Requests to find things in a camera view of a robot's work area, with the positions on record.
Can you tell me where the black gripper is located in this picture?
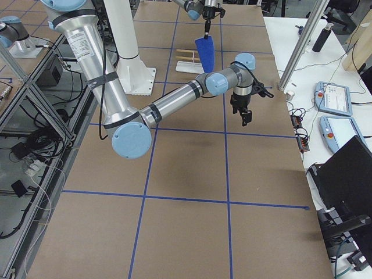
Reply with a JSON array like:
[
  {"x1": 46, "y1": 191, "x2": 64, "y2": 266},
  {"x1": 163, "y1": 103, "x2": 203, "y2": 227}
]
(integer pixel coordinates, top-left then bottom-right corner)
[
  {"x1": 202, "y1": 0, "x2": 225, "y2": 39},
  {"x1": 230, "y1": 93, "x2": 252, "y2": 126}
]

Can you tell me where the blue towel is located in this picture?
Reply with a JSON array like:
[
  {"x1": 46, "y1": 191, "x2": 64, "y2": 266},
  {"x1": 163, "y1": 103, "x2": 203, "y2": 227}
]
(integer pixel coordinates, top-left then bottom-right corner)
[{"x1": 195, "y1": 36, "x2": 214, "y2": 73}]

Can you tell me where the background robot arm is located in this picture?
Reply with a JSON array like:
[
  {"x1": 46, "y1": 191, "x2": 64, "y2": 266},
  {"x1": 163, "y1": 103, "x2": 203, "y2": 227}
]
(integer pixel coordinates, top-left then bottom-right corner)
[{"x1": 1, "y1": 16, "x2": 30, "y2": 48}]

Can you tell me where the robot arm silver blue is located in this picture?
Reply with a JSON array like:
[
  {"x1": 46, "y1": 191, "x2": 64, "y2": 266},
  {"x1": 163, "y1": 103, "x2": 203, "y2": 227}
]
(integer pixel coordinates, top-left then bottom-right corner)
[
  {"x1": 173, "y1": 0, "x2": 226, "y2": 40},
  {"x1": 44, "y1": 1, "x2": 258, "y2": 159}
]

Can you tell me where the left wooden rack rod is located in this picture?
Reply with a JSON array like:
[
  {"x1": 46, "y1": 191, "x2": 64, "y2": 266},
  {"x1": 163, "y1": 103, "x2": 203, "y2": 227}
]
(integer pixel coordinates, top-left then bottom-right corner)
[{"x1": 176, "y1": 49, "x2": 197, "y2": 54}]

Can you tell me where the wooden rack rod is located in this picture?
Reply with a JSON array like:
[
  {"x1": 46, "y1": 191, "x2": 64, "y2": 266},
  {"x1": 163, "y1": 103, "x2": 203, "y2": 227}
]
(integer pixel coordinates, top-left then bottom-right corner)
[
  {"x1": 176, "y1": 56, "x2": 201, "y2": 63},
  {"x1": 176, "y1": 49, "x2": 197, "y2": 54}
]

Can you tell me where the right wooden rack rod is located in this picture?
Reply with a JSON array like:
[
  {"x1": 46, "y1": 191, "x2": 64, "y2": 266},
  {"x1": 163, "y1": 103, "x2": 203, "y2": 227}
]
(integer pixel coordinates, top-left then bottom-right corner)
[{"x1": 176, "y1": 56, "x2": 201, "y2": 63}]

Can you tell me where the white towel rack base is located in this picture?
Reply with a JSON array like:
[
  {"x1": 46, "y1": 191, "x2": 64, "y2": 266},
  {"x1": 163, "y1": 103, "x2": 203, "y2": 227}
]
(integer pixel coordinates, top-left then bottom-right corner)
[{"x1": 176, "y1": 61, "x2": 204, "y2": 74}]

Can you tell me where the upper blue teach pendant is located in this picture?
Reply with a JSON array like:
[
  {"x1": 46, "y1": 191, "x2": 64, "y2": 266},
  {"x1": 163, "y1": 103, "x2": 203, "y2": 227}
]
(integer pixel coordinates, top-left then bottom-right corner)
[{"x1": 314, "y1": 81, "x2": 353, "y2": 116}]

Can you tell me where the blue teach pendant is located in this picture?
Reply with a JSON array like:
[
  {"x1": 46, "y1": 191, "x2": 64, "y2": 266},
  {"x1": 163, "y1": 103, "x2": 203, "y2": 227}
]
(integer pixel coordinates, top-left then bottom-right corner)
[
  {"x1": 314, "y1": 81, "x2": 353, "y2": 116},
  {"x1": 320, "y1": 116, "x2": 366, "y2": 153}
]

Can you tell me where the lower blue teach pendant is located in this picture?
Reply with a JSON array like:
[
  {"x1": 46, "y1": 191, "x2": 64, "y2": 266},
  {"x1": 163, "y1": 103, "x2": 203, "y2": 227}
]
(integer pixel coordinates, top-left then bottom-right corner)
[{"x1": 320, "y1": 116, "x2": 366, "y2": 153}]

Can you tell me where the black water bottle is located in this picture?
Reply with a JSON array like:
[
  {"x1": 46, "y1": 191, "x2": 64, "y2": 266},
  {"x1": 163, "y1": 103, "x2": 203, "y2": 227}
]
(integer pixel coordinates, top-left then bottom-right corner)
[{"x1": 312, "y1": 23, "x2": 334, "y2": 52}]

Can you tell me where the black laptop monitor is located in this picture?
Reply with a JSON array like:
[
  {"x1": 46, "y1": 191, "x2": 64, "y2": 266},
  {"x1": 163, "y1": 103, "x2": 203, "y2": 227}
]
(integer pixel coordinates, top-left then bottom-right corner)
[{"x1": 308, "y1": 136, "x2": 371, "y2": 217}]

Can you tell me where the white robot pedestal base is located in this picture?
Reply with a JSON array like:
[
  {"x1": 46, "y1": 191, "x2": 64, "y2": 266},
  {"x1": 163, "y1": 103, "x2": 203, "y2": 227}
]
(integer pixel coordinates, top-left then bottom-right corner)
[{"x1": 104, "y1": 0, "x2": 156, "y2": 96}]

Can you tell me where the aluminium frame post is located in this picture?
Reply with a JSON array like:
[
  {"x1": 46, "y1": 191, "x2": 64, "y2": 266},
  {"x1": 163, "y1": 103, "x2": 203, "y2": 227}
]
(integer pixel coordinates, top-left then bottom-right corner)
[{"x1": 278, "y1": 0, "x2": 329, "y2": 91}]

